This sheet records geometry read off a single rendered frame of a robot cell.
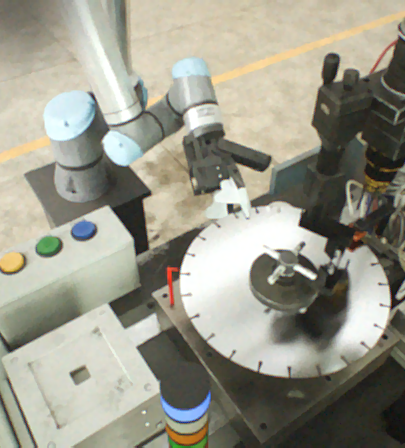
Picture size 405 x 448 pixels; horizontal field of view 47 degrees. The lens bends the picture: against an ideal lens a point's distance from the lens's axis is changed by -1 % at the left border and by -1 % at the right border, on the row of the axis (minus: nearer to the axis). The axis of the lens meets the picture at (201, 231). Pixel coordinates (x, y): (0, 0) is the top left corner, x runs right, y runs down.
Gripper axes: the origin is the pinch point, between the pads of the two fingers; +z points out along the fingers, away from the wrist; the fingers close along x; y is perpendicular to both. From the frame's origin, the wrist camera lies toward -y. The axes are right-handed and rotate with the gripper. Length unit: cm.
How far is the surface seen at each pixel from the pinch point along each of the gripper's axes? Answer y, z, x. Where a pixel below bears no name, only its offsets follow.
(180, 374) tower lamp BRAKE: 21, 18, 44
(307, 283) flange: -2.9, 13.4, 17.1
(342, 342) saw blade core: -3.7, 22.7, 21.7
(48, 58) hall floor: 42, -173, -214
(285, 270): 0.7, 10.7, 19.0
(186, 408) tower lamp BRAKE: 21, 20, 45
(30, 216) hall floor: 61, -45, -132
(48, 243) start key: 36.2, -5.1, 0.0
